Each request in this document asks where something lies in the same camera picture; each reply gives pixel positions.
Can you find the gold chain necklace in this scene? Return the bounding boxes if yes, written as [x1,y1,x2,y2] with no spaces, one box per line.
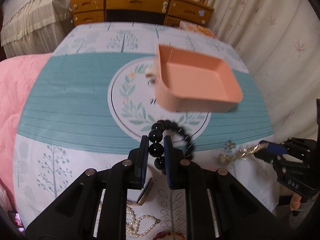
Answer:
[217,141,263,166]

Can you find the black bead bracelet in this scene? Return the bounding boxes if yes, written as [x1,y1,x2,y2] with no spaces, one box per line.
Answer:
[147,119,195,177]

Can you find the pink plastic tray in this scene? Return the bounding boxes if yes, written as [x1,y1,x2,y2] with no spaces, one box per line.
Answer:
[154,45,243,113]

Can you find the right hand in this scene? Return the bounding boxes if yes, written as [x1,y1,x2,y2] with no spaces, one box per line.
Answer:
[290,193,302,211]

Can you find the round compact mirror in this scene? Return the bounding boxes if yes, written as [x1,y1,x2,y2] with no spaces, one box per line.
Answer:
[127,178,157,206]

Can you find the red round pendant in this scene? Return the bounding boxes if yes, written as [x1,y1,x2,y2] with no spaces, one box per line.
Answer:
[153,231,185,240]

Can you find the tree pattern tablecloth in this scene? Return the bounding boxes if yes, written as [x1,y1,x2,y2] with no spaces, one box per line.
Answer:
[13,23,274,226]

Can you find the smartphone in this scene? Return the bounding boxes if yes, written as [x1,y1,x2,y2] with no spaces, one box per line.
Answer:
[8,211,25,232]

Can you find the cream patterned curtain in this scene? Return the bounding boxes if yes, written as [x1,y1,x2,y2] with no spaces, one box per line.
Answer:
[208,0,319,141]

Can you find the orange snack box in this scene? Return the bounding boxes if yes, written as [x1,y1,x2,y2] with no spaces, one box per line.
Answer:
[179,21,215,38]

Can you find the pink quilt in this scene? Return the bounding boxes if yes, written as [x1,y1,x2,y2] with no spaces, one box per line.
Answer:
[0,53,51,212]

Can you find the wooden desk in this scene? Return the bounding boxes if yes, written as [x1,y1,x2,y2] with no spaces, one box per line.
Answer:
[70,0,214,28]

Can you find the lace covered piano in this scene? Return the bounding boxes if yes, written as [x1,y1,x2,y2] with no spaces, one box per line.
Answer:
[1,0,74,58]

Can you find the white pearl necklace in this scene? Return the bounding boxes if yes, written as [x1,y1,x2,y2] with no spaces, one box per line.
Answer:
[98,200,161,238]

